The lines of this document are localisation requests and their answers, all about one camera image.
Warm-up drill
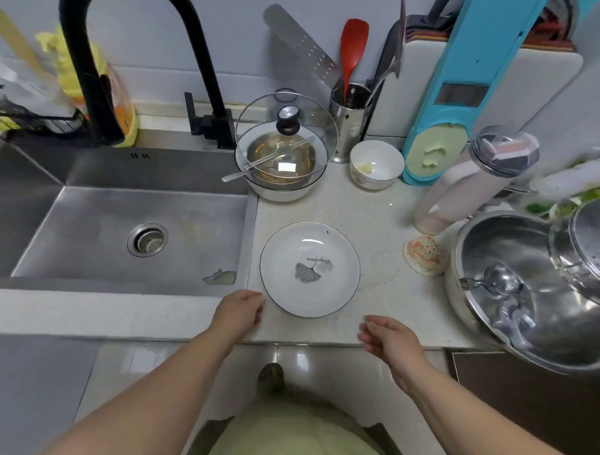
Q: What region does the steel utensil holder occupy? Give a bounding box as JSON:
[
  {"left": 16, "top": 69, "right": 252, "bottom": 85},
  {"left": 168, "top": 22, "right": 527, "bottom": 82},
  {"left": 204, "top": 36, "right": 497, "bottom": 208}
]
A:
[{"left": 329, "top": 83, "right": 373, "bottom": 165}]

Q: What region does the person's right forearm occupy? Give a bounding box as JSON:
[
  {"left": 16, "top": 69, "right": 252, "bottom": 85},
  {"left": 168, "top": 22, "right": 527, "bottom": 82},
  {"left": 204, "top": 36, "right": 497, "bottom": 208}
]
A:
[{"left": 403, "top": 370, "right": 563, "bottom": 455}]

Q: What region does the round patterned coaster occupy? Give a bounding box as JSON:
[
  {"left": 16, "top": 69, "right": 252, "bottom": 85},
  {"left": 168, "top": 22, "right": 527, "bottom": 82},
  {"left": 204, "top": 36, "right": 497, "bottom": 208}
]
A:
[{"left": 403, "top": 234, "right": 448, "bottom": 277}]

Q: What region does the stainless steel sink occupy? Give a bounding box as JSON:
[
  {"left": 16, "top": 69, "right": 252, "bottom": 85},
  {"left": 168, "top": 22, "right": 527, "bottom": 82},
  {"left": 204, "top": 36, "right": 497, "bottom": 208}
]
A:
[{"left": 0, "top": 129, "right": 258, "bottom": 298}]

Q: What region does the large steel pot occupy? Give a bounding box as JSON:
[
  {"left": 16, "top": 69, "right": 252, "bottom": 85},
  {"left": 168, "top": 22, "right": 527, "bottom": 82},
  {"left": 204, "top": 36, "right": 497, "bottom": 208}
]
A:
[{"left": 444, "top": 211, "right": 600, "bottom": 378}]

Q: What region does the wooden stick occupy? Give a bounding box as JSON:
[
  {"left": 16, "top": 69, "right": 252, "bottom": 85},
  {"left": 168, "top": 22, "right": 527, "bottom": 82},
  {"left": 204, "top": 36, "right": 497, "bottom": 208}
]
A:
[{"left": 0, "top": 9, "right": 48, "bottom": 80}]

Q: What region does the glass lid with black knob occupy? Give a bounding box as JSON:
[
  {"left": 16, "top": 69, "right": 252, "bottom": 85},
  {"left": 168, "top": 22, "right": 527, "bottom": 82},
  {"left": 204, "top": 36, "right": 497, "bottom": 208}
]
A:
[{"left": 234, "top": 91, "right": 339, "bottom": 190}]

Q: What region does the person's left hand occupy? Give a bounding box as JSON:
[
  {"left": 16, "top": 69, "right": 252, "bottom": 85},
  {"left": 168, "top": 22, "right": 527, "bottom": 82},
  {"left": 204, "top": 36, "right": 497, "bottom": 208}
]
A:
[{"left": 208, "top": 290, "right": 266, "bottom": 348}]

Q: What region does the bag of green vegetables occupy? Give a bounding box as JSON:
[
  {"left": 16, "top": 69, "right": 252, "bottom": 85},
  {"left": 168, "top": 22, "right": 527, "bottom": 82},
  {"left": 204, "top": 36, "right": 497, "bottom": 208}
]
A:
[{"left": 506, "top": 157, "right": 600, "bottom": 221}]

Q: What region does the steel ladle with black handle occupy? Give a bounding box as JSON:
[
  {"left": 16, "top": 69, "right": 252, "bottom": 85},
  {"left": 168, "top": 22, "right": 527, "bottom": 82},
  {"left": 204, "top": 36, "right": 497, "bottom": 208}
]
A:
[{"left": 366, "top": 0, "right": 408, "bottom": 108}]

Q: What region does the yellow cloth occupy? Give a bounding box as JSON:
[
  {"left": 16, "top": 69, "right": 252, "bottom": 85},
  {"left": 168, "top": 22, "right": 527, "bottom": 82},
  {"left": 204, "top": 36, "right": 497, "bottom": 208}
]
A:
[{"left": 35, "top": 26, "right": 108, "bottom": 101}]

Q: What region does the person's left forearm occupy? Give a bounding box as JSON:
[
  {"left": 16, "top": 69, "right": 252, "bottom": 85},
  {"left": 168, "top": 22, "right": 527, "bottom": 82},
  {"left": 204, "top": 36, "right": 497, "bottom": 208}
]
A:
[{"left": 44, "top": 328, "right": 237, "bottom": 455}]

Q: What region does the yellow dish soap bottle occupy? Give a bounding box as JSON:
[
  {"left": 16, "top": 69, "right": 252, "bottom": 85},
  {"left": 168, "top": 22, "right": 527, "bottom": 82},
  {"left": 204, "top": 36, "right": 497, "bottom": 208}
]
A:
[{"left": 70, "top": 61, "right": 139, "bottom": 148}]

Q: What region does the steel slotted turner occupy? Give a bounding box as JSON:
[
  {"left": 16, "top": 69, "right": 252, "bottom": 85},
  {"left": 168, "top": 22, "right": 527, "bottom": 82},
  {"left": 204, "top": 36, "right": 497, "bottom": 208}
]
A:
[{"left": 262, "top": 4, "right": 343, "bottom": 90}]

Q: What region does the black kitchen faucet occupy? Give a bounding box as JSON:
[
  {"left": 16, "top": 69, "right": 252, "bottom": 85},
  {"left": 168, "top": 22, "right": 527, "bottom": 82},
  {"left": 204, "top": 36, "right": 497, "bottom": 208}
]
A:
[{"left": 58, "top": 0, "right": 237, "bottom": 151}]

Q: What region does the black wire rack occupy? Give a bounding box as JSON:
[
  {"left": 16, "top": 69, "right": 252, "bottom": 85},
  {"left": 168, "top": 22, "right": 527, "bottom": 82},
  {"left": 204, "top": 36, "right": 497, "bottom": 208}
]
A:
[{"left": 0, "top": 101, "right": 90, "bottom": 137}]

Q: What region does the steel spoon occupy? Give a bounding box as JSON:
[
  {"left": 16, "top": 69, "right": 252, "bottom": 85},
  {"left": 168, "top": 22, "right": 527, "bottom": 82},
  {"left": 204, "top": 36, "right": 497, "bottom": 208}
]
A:
[{"left": 221, "top": 136, "right": 315, "bottom": 183}]

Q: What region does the glass pot lid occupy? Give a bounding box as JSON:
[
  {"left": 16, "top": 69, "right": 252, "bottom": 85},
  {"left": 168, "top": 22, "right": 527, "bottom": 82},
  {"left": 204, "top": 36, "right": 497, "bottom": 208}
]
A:
[{"left": 548, "top": 199, "right": 600, "bottom": 305}]

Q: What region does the red spatula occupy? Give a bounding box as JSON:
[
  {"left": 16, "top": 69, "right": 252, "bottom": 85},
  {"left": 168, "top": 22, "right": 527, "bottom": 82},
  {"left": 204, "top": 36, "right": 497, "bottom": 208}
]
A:
[{"left": 340, "top": 19, "right": 370, "bottom": 101}]

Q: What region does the steel bowl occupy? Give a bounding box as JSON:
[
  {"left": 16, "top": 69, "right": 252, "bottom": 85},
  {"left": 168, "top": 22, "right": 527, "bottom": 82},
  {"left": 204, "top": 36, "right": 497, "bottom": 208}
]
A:
[{"left": 246, "top": 132, "right": 317, "bottom": 184}]

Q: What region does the teal vegetable slicer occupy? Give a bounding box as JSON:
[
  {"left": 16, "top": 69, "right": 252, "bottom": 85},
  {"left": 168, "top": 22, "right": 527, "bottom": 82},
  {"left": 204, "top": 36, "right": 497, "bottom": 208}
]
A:
[{"left": 402, "top": 0, "right": 549, "bottom": 187}]

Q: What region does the person's shoe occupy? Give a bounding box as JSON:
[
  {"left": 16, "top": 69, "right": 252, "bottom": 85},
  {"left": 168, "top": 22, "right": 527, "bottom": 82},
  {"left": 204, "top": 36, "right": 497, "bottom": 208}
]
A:
[{"left": 257, "top": 363, "right": 286, "bottom": 397}]

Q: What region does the white cutting board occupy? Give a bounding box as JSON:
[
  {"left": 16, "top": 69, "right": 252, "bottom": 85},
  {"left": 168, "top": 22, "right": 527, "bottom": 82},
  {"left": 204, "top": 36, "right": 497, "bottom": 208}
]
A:
[{"left": 363, "top": 40, "right": 584, "bottom": 151}]

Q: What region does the small white bowl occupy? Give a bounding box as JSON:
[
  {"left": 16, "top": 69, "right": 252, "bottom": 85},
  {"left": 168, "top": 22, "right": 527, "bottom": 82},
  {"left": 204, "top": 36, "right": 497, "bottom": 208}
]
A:
[{"left": 349, "top": 140, "right": 405, "bottom": 191}]

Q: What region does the pink tumbler with clear lid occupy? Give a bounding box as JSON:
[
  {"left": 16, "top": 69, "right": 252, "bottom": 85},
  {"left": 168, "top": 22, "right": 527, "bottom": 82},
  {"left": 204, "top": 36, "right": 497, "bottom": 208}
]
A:
[{"left": 412, "top": 126, "right": 541, "bottom": 236}]

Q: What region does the white plate with leaf print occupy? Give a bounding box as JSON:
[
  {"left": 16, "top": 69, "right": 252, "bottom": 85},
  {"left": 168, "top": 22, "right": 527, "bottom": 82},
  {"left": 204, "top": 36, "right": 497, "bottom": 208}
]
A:
[{"left": 260, "top": 221, "right": 362, "bottom": 319}]

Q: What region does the dark cabinet door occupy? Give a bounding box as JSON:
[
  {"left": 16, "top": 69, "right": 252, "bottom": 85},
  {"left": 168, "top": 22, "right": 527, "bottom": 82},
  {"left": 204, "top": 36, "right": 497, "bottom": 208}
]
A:
[{"left": 447, "top": 349, "right": 600, "bottom": 455}]

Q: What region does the food scrap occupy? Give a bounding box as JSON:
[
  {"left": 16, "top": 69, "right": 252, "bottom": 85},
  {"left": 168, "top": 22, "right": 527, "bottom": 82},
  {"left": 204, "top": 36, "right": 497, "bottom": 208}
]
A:
[{"left": 202, "top": 268, "right": 237, "bottom": 286}]

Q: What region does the person's light green shirt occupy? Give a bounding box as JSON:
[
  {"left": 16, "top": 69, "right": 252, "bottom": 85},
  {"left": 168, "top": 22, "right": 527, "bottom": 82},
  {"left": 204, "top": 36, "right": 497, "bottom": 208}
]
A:
[{"left": 187, "top": 391, "right": 404, "bottom": 455}]

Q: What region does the steel sink drain strainer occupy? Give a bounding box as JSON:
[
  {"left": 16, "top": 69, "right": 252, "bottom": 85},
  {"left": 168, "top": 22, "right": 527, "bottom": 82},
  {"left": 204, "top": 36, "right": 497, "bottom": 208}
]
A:
[{"left": 127, "top": 222, "right": 168, "bottom": 258}]

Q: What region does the person's right hand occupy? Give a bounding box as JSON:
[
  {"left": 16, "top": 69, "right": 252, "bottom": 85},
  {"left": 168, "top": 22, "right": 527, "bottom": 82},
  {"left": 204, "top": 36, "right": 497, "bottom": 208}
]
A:
[{"left": 357, "top": 315, "right": 434, "bottom": 394}]

